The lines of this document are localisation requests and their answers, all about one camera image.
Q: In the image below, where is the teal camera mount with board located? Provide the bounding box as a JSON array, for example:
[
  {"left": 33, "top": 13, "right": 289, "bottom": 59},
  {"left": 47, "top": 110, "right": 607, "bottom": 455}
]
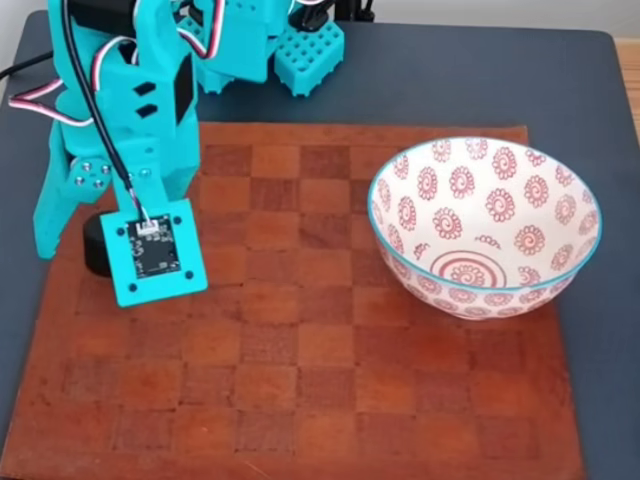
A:
[{"left": 99, "top": 197, "right": 209, "bottom": 308}]

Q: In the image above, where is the brown leather chessboard mat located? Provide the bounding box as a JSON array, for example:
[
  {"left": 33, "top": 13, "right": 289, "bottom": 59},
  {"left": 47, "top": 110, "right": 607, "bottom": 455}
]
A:
[{"left": 0, "top": 121, "right": 587, "bottom": 480}]

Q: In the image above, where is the white bowl red floral print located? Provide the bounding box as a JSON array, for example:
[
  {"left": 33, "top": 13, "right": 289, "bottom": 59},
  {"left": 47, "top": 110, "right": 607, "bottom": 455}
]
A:
[{"left": 367, "top": 136, "right": 604, "bottom": 322}]

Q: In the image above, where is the black camera cable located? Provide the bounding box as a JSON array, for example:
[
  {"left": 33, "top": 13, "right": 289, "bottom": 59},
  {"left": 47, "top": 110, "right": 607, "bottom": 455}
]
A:
[{"left": 62, "top": 0, "right": 152, "bottom": 224}]

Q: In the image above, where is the black cylinder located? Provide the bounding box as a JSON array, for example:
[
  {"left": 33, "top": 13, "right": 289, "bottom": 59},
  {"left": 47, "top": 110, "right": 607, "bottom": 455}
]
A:
[{"left": 81, "top": 211, "right": 120, "bottom": 277}]

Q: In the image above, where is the white red black servo cable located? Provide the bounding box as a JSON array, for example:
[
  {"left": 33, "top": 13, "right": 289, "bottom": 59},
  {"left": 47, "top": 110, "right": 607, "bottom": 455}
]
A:
[
  {"left": 8, "top": 38, "right": 137, "bottom": 127},
  {"left": 173, "top": 0, "right": 225, "bottom": 60}
]

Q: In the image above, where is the black table clamp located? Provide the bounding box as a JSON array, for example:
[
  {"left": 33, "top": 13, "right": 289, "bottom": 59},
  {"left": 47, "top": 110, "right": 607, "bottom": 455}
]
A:
[{"left": 329, "top": 0, "right": 376, "bottom": 23}]

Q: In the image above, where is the black power cable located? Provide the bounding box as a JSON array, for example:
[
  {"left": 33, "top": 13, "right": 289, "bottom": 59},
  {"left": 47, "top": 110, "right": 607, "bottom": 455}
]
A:
[{"left": 0, "top": 49, "right": 54, "bottom": 80}]

